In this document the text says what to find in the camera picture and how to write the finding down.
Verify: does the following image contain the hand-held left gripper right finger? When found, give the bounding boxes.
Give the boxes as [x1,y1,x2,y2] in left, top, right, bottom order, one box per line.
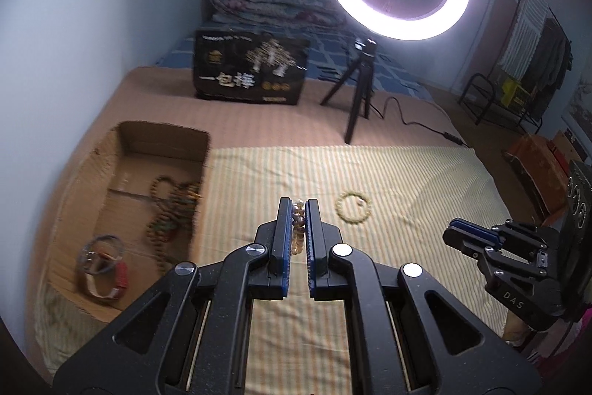
[304,198,542,395]

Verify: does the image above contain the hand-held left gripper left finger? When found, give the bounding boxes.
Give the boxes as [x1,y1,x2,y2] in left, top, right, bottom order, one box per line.
[53,197,294,395]

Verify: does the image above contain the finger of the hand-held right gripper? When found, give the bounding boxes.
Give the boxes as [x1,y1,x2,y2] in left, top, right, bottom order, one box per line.
[450,217,563,252]
[442,227,556,280]

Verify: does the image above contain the amber bead bracelet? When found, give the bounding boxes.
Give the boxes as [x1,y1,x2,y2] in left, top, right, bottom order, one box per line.
[290,198,307,257]

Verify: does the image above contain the pale green bead bracelet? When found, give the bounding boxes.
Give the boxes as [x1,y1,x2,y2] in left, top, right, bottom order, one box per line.
[335,191,371,224]

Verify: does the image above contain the green pendant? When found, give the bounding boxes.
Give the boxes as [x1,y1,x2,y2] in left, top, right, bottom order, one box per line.
[159,184,202,238]

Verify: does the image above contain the brown bead necklace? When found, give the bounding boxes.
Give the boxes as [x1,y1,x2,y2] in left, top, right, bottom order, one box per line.
[145,175,205,276]

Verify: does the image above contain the red and white bangles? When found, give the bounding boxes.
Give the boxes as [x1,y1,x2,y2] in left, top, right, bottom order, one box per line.
[76,249,131,299]

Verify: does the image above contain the dark thin bangle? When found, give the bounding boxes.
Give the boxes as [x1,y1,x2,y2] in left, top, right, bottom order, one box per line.
[78,234,126,271]

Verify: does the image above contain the cardboard box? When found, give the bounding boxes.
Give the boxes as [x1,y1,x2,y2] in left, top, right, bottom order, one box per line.
[44,120,212,324]

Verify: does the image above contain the striped yellow cloth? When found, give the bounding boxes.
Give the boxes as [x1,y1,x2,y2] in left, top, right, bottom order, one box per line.
[34,145,515,395]

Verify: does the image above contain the orange cloth covered box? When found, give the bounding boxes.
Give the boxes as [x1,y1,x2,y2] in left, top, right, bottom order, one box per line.
[506,135,575,215]

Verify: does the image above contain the red box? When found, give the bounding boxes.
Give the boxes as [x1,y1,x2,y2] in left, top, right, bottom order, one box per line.
[550,129,582,178]

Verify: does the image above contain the tan bed sheet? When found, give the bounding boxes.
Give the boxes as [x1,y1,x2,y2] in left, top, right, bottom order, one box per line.
[25,66,477,285]

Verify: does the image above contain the black clothes rack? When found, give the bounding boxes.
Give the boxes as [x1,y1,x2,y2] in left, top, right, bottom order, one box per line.
[458,0,575,137]

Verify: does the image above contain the yellow box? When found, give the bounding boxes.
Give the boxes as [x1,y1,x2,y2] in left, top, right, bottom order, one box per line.
[502,78,533,109]

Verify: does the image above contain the black tripod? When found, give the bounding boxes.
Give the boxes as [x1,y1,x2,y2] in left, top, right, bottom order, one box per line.
[320,36,380,145]

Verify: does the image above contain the black printed carton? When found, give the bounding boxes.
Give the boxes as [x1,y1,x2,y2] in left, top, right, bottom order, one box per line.
[192,29,310,107]

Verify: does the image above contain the dark hanging clothes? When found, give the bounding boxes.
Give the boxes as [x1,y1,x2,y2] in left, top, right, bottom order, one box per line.
[527,18,572,93]

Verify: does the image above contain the striped hanging towel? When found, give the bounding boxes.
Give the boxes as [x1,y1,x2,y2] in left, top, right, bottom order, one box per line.
[497,0,551,79]

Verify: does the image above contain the black power cable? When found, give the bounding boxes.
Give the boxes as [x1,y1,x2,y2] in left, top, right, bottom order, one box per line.
[370,96,447,137]

